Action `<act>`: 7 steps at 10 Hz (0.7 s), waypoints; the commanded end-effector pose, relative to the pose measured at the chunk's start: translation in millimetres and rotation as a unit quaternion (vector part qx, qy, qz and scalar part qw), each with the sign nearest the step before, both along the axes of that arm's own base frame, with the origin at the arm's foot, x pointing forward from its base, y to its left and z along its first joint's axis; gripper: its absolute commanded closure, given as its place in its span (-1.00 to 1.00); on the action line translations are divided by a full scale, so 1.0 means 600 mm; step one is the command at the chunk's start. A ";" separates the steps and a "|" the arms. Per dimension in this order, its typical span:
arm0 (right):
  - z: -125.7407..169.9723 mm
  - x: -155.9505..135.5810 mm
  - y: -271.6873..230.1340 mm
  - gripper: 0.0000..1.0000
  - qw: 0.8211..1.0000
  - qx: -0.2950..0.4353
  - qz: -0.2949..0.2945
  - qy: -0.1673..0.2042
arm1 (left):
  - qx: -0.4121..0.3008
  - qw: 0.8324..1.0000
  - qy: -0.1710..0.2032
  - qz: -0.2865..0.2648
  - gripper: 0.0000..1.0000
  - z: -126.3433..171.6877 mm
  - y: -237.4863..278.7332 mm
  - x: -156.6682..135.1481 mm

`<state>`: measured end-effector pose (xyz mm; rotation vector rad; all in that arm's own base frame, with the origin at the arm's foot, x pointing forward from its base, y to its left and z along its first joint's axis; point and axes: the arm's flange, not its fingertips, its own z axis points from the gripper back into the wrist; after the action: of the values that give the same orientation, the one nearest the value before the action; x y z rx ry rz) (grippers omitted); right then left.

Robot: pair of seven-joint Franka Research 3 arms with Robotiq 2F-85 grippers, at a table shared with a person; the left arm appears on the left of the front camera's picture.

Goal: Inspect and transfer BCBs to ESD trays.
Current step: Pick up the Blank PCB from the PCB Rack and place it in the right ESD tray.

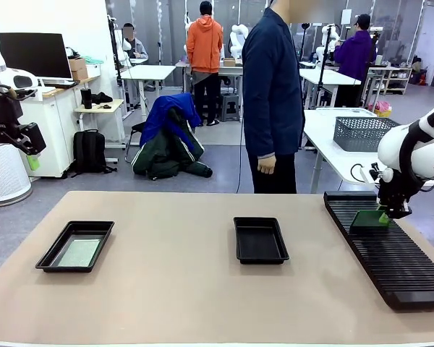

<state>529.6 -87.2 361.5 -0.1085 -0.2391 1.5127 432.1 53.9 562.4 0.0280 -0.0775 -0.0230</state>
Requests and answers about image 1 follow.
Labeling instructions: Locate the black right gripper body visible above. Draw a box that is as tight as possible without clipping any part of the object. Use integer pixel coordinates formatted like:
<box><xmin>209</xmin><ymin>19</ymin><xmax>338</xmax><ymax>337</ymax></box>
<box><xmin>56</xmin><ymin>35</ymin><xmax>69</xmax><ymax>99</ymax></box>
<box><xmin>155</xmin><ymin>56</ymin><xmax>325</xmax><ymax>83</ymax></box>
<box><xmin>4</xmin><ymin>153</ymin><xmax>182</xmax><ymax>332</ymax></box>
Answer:
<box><xmin>378</xmin><ymin>172</ymin><xmax>425</xmax><ymax>211</ymax></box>

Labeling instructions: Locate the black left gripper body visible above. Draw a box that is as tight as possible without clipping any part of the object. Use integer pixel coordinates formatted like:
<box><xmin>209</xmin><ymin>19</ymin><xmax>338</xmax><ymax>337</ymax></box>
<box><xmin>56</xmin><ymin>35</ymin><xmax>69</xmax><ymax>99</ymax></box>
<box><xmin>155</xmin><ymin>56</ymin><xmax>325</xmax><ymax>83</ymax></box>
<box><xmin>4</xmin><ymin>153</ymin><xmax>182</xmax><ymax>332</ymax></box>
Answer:
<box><xmin>0</xmin><ymin>94</ymin><xmax>25</xmax><ymax>145</ymax></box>

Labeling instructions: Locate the black plastic ESD tray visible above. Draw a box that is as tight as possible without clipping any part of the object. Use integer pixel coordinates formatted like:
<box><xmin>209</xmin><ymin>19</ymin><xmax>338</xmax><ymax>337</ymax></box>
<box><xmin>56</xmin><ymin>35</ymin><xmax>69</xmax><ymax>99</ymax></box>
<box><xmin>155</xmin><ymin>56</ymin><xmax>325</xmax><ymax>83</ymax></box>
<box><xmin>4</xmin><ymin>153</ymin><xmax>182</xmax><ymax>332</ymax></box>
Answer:
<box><xmin>35</xmin><ymin>220</ymin><xmax>116</xmax><ymax>274</ymax></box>
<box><xmin>233</xmin><ymin>216</ymin><xmax>290</xmax><ymax>265</ymax></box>

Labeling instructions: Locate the person's right forearm navy sleeve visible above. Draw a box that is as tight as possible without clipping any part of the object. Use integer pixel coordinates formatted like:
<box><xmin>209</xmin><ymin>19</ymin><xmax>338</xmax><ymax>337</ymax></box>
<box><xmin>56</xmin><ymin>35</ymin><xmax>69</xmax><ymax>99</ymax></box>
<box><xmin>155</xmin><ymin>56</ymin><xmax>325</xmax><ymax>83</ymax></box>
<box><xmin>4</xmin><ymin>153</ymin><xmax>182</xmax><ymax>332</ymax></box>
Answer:
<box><xmin>253</xmin><ymin>115</ymin><xmax>278</xmax><ymax>160</ymax></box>

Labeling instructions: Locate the person's right hand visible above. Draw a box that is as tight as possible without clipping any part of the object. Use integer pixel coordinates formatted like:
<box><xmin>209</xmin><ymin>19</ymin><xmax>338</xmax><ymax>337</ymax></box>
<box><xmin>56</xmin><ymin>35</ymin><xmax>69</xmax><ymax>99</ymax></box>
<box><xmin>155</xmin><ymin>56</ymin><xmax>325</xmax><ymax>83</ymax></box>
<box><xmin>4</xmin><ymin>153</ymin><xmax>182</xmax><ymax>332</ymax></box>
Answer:
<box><xmin>257</xmin><ymin>155</ymin><xmax>276</xmax><ymax>176</ymax></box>

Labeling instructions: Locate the white cabinet desk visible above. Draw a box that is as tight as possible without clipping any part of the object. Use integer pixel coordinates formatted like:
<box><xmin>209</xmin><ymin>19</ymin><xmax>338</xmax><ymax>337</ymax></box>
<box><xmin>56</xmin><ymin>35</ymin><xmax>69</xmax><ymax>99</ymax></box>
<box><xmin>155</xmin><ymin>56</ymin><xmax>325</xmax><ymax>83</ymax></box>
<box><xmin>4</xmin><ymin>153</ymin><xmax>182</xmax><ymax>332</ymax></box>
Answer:
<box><xmin>20</xmin><ymin>76</ymin><xmax>102</xmax><ymax>179</ymax></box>

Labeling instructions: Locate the white cylindrical air purifier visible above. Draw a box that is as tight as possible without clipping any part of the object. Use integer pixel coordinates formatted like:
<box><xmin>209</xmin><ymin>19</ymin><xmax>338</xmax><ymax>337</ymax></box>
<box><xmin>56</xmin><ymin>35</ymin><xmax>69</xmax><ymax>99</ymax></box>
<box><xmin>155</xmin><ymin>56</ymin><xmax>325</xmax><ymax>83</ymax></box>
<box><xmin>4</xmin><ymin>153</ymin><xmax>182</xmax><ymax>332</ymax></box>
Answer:
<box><xmin>0</xmin><ymin>142</ymin><xmax>33</xmax><ymax>207</ymax></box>

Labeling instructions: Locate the black slotted board rack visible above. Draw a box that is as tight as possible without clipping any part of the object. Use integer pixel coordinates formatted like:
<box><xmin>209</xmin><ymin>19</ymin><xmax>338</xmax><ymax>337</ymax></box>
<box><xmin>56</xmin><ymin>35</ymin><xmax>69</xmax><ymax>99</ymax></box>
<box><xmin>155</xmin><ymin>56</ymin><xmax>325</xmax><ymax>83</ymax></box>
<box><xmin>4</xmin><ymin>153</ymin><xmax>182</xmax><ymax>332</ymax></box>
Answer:
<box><xmin>323</xmin><ymin>190</ymin><xmax>434</xmax><ymax>312</ymax></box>

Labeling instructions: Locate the black backpack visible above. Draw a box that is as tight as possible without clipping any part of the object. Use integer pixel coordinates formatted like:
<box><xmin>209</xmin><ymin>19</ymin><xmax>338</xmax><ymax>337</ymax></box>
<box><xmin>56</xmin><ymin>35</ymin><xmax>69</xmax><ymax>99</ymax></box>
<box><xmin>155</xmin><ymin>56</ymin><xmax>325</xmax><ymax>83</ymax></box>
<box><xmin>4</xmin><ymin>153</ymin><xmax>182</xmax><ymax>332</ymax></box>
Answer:
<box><xmin>69</xmin><ymin>129</ymin><xmax>117</xmax><ymax>179</ymax></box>

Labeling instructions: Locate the black keyboard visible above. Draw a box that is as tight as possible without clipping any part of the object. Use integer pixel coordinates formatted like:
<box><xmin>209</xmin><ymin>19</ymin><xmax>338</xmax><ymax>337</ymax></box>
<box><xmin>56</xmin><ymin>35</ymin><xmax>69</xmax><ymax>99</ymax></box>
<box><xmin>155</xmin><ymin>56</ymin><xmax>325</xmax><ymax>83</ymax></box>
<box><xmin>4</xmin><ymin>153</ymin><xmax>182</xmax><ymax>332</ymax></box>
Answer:
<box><xmin>43</xmin><ymin>81</ymin><xmax>79</xmax><ymax>90</ymax></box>

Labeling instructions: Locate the grey perforated plastic basket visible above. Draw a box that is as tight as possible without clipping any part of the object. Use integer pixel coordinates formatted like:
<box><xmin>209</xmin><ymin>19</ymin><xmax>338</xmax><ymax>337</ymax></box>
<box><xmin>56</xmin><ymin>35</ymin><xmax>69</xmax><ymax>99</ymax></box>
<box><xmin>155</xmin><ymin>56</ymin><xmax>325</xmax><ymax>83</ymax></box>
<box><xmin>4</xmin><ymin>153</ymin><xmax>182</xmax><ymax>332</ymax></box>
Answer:
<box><xmin>333</xmin><ymin>116</ymin><xmax>401</xmax><ymax>153</ymax></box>

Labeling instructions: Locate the black computer monitor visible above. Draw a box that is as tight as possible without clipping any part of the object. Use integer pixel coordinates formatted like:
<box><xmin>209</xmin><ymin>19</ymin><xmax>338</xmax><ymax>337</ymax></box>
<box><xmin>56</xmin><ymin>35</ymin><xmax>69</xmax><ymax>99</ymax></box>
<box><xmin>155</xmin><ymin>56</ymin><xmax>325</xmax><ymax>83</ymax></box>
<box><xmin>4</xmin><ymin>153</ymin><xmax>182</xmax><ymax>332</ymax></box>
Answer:
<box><xmin>0</xmin><ymin>32</ymin><xmax>74</xmax><ymax>86</ymax></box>

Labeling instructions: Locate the small wooden side table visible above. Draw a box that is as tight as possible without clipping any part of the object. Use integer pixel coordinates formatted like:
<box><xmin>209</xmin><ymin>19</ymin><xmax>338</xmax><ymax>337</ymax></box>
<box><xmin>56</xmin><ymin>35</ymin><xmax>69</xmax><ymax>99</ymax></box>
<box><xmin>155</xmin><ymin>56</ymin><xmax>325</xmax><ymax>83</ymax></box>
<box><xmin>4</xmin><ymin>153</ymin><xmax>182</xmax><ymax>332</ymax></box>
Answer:
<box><xmin>74</xmin><ymin>99</ymin><xmax>127</xmax><ymax>163</ymax></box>

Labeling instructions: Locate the brown cardboard box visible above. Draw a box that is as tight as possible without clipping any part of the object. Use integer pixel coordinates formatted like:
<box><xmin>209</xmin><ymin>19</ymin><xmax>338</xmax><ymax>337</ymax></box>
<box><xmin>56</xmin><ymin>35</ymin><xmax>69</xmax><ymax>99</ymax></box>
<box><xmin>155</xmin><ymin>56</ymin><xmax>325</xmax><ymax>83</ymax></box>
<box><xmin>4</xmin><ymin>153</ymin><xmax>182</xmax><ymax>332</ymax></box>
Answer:
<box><xmin>68</xmin><ymin>57</ymin><xmax>89</xmax><ymax>82</ymax></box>

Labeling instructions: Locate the pink bag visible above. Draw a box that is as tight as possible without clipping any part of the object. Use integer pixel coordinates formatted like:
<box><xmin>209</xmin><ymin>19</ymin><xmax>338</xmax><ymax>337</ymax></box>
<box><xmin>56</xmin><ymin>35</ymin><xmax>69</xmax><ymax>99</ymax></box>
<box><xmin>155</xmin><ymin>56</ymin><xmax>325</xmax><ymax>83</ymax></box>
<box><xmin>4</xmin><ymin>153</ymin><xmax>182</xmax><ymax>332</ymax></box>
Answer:
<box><xmin>368</xmin><ymin>100</ymin><xmax>392</xmax><ymax>117</ymax></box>

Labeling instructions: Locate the white flat box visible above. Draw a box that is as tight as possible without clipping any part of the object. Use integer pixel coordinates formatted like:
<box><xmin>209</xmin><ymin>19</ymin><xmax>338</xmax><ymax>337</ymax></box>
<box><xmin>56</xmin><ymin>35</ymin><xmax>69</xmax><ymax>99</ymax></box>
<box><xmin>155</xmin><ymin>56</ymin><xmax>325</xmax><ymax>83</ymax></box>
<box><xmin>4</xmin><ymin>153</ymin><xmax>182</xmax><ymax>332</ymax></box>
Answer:
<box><xmin>316</xmin><ymin>107</ymin><xmax>377</xmax><ymax>119</ymax></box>

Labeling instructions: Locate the white work table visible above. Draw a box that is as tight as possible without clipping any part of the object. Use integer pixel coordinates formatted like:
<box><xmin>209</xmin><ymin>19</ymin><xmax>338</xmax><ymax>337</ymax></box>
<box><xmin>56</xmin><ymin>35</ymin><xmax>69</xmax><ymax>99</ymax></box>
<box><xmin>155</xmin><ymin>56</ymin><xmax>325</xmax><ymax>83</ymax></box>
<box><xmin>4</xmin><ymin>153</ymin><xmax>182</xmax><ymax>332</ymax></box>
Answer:
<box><xmin>302</xmin><ymin>107</ymin><xmax>434</xmax><ymax>194</ymax></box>

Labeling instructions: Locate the black chair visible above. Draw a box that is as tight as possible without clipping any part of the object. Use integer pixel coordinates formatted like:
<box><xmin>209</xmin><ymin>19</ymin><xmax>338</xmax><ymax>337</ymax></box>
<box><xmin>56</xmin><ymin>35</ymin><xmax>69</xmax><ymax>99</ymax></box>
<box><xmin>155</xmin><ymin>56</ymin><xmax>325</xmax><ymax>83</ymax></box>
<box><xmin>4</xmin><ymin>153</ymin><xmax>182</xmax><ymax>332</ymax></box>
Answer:
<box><xmin>124</xmin><ymin>121</ymin><xmax>149</xmax><ymax>164</ymax></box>

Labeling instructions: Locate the wooden shelf rack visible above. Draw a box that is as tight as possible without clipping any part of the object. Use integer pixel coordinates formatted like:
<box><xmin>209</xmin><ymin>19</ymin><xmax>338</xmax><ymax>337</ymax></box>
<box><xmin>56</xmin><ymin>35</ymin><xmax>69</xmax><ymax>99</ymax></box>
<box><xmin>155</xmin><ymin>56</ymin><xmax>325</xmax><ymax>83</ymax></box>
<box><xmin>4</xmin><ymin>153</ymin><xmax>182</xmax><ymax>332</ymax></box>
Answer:
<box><xmin>368</xmin><ymin>67</ymin><xmax>413</xmax><ymax>95</ymax></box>

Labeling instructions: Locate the black tripod stand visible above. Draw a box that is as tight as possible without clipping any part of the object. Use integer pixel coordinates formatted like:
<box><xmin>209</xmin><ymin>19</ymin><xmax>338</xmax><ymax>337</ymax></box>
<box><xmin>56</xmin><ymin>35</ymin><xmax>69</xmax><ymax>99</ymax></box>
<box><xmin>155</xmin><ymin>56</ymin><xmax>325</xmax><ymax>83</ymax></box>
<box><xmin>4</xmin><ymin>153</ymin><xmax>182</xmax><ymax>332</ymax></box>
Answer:
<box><xmin>361</xmin><ymin>30</ymin><xmax>381</xmax><ymax>106</ymax></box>
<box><xmin>317</xmin><ymin>25</ymin><xmax>336</xmax><ymax>108</ymax></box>
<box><xmin>107</xmin><ymin>14</ymin><xmax>131</xmax><ymax>87</ymax></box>

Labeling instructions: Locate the dark green jacket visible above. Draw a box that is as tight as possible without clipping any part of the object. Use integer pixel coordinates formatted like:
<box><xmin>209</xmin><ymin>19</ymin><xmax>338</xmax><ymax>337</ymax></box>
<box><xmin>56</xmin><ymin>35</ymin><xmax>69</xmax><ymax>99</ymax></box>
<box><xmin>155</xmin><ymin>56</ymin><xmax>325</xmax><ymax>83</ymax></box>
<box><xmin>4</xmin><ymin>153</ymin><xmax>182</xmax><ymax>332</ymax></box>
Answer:
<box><xmin>131</xmin><ymin>108</ymin><xmax>213</xmax><ymax>181</ymax></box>

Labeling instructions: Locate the blue jacket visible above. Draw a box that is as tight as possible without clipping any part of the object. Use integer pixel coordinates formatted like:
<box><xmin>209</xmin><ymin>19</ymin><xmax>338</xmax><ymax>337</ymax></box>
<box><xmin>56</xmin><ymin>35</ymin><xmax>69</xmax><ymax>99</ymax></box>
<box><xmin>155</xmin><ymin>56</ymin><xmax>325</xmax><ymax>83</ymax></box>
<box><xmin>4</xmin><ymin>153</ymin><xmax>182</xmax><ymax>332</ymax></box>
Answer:
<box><xmin>140</xmin><ymin>93</ymin><xmax>203</xmax><ymax>153</ymax></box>

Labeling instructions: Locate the white background table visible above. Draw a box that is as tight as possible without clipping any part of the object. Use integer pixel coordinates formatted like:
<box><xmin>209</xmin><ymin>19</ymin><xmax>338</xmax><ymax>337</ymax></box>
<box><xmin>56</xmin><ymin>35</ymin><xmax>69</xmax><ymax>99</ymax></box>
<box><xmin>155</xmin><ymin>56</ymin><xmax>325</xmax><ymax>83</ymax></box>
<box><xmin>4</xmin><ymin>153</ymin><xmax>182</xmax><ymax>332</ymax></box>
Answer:
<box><xmin>119</xmin><ymin>64</ymin><xmax>177</xmax><ymax>111</ymax></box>
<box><xmin>299</xmin><ymin>67</ymin><xmax>362</xmax><ymax>109</ymax></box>

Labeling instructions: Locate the seated person in grey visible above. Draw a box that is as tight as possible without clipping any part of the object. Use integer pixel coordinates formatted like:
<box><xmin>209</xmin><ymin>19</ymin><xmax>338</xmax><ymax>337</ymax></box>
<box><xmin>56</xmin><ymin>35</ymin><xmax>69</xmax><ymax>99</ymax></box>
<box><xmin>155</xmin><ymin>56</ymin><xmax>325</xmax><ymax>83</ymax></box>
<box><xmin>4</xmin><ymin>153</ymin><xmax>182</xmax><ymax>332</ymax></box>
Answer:
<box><xmin>122</xmin><ymin>22</ymin><xmax>149</xmax><ymax>61</ymax></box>

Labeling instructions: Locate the person in purple hoodie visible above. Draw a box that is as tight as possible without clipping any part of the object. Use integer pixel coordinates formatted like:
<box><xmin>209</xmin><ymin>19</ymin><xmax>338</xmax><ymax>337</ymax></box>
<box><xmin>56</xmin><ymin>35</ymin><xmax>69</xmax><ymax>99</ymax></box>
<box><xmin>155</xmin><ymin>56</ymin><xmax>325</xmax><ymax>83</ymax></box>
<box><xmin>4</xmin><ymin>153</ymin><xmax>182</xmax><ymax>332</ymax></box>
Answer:
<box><xmin>333</xmin><ymin>13</ymin><xmax>378</xmax><ymax>108</ymax></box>

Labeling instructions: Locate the person in navy coat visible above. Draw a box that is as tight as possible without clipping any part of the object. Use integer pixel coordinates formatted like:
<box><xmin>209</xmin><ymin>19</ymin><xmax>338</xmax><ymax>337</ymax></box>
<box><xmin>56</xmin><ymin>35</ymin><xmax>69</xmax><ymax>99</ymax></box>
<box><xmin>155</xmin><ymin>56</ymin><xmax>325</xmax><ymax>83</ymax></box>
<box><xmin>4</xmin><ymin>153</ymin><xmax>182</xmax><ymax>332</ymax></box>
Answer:
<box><xmin>241</xmin><ymin>0</ymin><xmax>307</xmax><ymax>195</ymax></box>

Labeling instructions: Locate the grey plastic stool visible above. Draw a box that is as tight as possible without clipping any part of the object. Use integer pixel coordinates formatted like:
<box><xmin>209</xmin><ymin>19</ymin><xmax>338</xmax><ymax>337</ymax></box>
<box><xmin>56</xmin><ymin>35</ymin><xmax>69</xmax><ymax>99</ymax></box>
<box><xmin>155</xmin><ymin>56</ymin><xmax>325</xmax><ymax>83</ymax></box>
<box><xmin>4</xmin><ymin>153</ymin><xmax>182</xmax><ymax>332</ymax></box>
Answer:
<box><xmin>220</xmin><ymin>93</ymin><xmax>242</xmax><ymax>123</ymax></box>

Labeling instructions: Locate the person in orange hoodie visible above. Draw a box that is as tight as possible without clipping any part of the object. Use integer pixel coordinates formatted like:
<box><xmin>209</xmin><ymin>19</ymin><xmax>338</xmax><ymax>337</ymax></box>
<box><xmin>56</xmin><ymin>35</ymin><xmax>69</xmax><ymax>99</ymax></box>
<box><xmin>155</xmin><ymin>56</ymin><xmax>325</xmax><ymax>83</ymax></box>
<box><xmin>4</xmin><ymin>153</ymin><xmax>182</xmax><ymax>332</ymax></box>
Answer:
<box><xmin>185</xmin><ymin>0</ymin><xmax>224</xmax><ymax>127</ymax></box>

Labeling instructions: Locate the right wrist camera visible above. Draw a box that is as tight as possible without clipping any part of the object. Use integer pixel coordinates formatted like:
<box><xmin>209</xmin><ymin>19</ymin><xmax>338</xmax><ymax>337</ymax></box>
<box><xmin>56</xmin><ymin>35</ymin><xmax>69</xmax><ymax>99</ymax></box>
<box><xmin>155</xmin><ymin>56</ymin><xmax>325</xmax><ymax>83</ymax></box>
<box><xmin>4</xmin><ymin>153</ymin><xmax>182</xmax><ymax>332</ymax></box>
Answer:
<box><xmin>368</xmin><ymin>162</ymin><xmax>395</xmax><ymax>182</ymax></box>

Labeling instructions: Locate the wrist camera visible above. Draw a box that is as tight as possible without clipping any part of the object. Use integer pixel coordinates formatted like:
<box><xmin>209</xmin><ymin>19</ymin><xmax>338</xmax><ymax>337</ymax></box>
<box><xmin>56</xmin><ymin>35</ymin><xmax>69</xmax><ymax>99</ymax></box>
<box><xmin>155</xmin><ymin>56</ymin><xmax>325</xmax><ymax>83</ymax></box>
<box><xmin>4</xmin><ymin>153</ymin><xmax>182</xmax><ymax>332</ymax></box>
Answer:
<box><xmin>5</xmin><ymin>86</ymin><xmax>38</xmax><ymax>101</ymax></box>
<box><xmin>368</xmin><ymin>162</ymin><xmax>395</xmax><ymax>182</ymax></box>

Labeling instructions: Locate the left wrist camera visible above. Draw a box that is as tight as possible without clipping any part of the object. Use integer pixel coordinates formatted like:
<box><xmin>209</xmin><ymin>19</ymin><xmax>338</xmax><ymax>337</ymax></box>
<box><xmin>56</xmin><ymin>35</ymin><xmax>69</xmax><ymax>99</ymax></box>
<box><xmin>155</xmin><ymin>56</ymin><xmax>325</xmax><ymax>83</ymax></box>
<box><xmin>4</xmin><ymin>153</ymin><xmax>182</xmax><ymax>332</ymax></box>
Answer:
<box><xmin>5</xmin><ymin>86</ymin><xmax>38</xmax><ymax>101</ymax></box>

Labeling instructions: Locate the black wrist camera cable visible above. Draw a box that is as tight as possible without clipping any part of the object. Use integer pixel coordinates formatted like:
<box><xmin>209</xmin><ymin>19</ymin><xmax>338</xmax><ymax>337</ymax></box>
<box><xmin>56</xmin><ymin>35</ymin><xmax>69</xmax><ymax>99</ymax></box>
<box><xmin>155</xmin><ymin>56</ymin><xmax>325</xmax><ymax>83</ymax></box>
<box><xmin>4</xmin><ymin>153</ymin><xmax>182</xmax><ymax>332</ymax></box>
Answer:
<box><xmin>349</xmin><ymin>163</ymin><xmax>380</xmax><ymax>182</ymax></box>

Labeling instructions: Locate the thin black hanging cable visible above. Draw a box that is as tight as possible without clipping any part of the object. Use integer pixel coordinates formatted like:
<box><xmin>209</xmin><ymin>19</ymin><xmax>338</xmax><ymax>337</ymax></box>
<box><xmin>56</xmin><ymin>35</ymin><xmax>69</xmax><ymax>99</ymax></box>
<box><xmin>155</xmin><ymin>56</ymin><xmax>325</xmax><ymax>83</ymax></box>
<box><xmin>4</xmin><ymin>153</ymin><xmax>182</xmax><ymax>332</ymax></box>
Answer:
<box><xmin>237</xmin><ymin>122</ymin><xmax>247</xmax><ymax>194</ymax></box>

